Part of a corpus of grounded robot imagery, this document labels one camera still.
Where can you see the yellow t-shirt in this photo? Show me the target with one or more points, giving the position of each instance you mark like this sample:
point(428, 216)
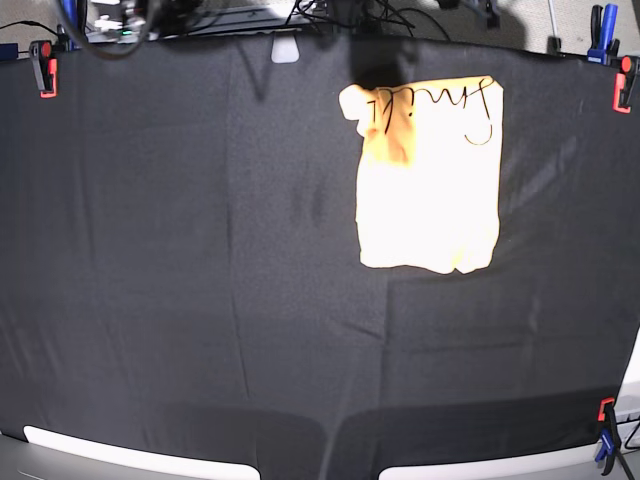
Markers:
point(427, 183)

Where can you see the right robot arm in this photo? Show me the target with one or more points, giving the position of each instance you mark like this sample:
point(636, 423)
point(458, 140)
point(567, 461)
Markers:
point(136, 22)

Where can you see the black table cloth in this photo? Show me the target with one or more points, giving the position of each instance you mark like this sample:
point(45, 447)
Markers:
point(180, 271)

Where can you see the left red black clamp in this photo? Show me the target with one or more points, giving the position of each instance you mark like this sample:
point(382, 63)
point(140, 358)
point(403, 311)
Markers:
point(45, 68)

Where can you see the red black clamp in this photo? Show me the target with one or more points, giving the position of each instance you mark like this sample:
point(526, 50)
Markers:
point(45, 68)
point(624, 84)

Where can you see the right red black clamp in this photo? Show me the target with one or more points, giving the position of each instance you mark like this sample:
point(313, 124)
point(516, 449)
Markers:
point(624, 84)

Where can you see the blue clamp top right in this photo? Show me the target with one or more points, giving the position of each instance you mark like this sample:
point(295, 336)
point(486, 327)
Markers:
point(602, 27)

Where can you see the blue red clamp bottom right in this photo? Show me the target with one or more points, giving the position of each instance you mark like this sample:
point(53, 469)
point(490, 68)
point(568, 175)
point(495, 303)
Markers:
point(608, 436)

